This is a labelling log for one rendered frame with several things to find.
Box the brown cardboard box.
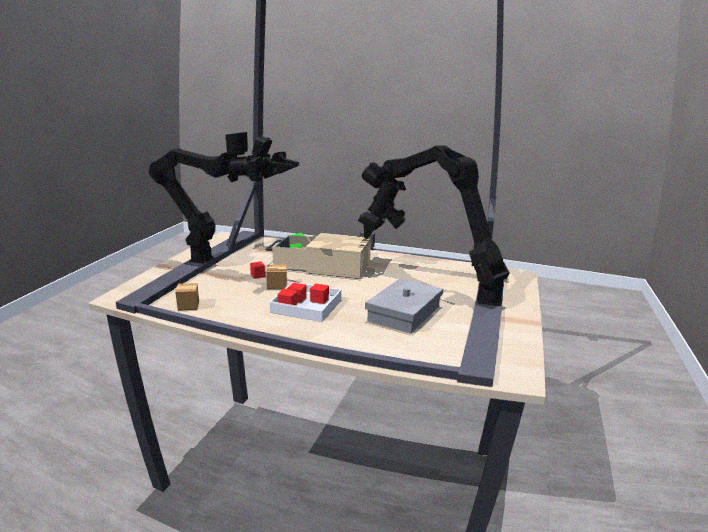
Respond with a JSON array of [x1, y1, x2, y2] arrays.
[[266, 265, 287, 289], [175, 283, 199, 310]]

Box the red block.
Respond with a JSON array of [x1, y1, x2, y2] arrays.
[[277, 289, 298, 306], [250, 261, 266, 279], [310, 283, 329, 304], [287, 282, 307, 303]]

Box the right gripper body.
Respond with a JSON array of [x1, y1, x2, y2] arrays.
[[243, 151, 286, 181]]

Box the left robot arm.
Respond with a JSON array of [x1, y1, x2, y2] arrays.
[[362, 145, 510, 306]]

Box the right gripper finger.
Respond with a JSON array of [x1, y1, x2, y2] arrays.
[[263, 157, 291, 179], [278, 153, 299, 169]]

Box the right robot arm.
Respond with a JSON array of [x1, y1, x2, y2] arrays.
[[149, 132, 272, 264]]

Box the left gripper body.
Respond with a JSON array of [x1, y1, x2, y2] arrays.
[[358, 192, 394, 230]]

